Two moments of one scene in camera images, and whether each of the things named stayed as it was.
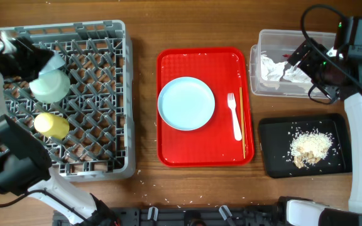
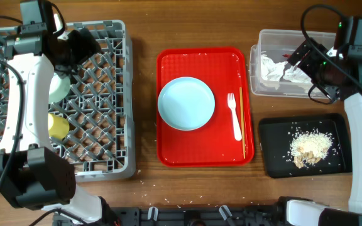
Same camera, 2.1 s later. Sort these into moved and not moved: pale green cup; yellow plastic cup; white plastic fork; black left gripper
Moved: black left gripper
Not moved: yellow plastic cup; white plastic fork; pale green cup
